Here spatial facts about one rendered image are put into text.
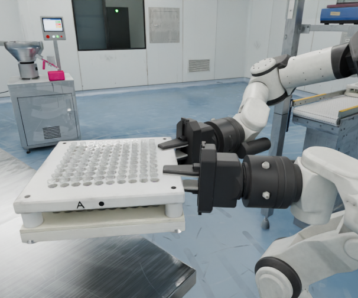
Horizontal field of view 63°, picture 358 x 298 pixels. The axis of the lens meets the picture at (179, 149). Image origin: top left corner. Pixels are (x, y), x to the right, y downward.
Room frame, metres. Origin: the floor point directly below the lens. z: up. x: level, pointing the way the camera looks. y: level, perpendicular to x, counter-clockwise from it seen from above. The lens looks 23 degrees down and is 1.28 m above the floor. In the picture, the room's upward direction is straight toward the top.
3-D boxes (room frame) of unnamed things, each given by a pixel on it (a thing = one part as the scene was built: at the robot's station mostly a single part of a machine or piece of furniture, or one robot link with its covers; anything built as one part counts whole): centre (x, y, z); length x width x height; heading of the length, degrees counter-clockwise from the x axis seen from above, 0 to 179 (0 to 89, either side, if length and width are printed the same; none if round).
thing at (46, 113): (3.25, 1.52, 0.38); 0.63 x 0.57 x 0.76; 115
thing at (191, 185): (0.44, 0.00, 1.02); 0.06 x 0.03 x 0.02; 88
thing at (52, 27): (3.47, 1.39, 1.07); 0.23 x 0.10 x 0.62; 115
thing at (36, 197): (0.48, 0.13, 1.04); 0.25 x 0.24 x 0.02; 6
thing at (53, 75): (3.13, 1.30, 0.80); 0.16 x 0.12 x 0.09; 115
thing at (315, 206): (0.44, -0.21, 1.03); 0.11 x 0.11 x 0.11; 88
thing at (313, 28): (1.72, -0.97, 1.27); 0.62 x 0.38 x 0.04; 126
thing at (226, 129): (0.61, -0.06, 1.04); 0.12 x 0.10 x 0.13; 128
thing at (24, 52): (3.28, 1.58, 0.95); 0.49 x 0.36 x 0.37; 115
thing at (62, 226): (0.48, 0.13, 0.99); 0.24 x 0.24 x 0.02; 6
